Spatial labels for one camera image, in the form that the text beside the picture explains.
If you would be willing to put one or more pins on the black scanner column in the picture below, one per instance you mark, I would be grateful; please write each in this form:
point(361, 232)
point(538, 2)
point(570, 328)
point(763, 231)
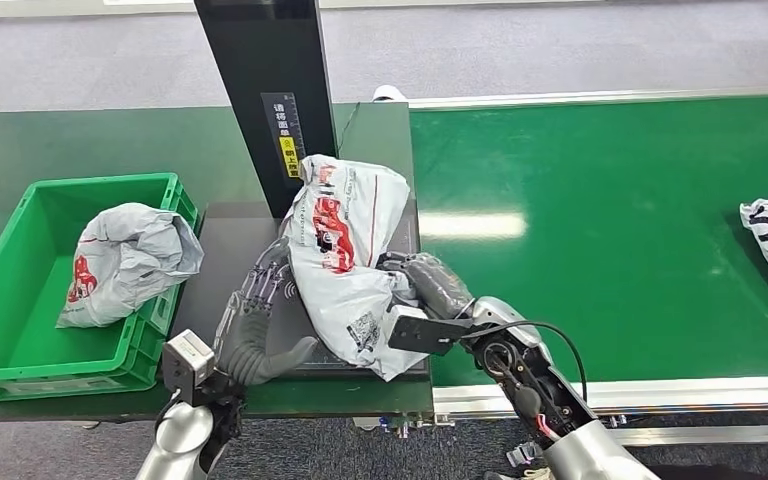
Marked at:
point(258, 53)

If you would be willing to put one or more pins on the white mailer bag red print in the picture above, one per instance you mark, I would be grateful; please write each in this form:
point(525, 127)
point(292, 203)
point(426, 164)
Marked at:
point(344, 212)

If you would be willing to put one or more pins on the aluminium conveyor frame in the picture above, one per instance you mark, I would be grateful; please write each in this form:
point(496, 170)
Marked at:
point(689, 394)

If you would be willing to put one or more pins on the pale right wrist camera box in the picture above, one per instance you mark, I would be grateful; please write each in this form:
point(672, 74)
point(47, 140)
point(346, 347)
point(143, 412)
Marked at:
point(424, 334)

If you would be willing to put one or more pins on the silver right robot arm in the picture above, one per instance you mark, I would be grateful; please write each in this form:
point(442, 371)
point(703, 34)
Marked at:
point(583, 450)

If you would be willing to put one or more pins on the green conveyor belt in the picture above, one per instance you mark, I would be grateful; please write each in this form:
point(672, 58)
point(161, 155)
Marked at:
point(622, 232)

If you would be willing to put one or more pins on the black scanner base plate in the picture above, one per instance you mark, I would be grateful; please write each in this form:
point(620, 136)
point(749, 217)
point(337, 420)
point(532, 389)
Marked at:
point(225, 265)

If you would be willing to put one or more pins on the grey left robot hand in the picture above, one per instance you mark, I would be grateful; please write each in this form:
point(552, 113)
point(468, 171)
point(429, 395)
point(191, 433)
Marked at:
point(251, 344)

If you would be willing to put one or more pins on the green plastic crate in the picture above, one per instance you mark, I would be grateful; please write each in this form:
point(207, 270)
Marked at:
point(13, 298)

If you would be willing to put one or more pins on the green table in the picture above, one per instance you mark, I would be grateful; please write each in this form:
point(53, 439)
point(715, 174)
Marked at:
point(126, 139)

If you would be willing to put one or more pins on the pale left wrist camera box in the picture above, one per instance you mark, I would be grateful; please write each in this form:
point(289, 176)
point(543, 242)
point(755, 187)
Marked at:
point(186, 361)

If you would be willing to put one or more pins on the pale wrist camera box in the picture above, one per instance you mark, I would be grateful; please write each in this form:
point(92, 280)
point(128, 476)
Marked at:
point(186, 361)
point(424, 334)

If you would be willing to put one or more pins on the white roller end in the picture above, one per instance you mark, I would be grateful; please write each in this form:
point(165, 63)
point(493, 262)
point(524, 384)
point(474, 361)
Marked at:
point(389, 93)

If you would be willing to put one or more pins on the metal bolt fittings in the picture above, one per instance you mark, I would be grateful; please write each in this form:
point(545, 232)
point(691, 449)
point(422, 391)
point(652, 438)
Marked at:
point(404, 424)

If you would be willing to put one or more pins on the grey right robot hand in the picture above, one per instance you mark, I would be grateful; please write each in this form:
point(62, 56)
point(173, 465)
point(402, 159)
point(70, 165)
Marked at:
point(434, 281)

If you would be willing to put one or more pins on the crumpled grey mailer bag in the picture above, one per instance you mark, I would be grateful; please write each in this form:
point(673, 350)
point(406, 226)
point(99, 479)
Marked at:
point(132, 258)

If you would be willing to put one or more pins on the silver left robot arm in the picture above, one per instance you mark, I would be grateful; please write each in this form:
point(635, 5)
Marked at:
point(182, 437)

